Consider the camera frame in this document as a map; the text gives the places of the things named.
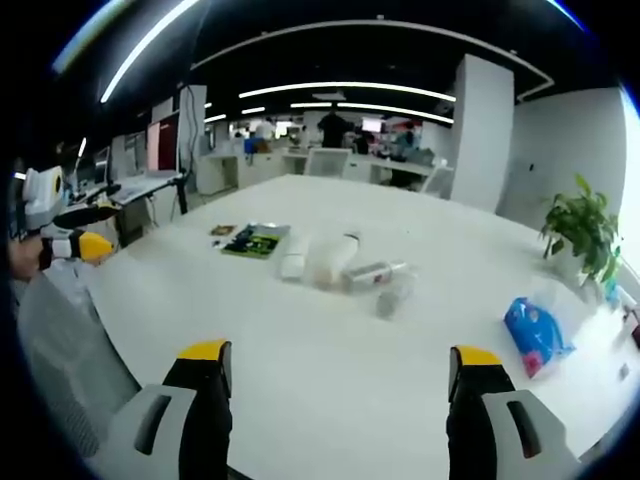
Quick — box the green potted plant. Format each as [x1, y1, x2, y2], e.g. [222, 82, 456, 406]
[538, 173, 623, 287]

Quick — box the white office chair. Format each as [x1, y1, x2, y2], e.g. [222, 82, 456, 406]
[303, 147, 352, 178]
[418, 161, 454, 197]

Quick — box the side desk with black legs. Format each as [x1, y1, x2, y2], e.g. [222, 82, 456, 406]
[110, 169, 190, 236]

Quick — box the blue plastic packet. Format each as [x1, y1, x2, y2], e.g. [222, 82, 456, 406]
[502, 296, 577, 380]

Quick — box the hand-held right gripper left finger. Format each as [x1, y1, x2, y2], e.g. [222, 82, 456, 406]
[94, 339, 234, 480]

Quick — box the white skincare bottle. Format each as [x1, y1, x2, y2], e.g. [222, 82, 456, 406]
[311, 230, 363, 290]

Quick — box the white skincare tube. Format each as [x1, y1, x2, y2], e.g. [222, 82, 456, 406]
[278, 226, 315, 283]

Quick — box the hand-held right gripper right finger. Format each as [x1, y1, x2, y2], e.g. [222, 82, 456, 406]
[445, 344, 582, 480]

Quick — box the clear skincare jar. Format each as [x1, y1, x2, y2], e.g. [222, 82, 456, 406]
[375, 278, 417, 319]

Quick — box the person's left hand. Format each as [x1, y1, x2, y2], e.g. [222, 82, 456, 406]
[9, 235, 47, 282]

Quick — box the grey mesh office chair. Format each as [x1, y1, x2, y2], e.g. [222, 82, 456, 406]
[16, 273, 142, 457]

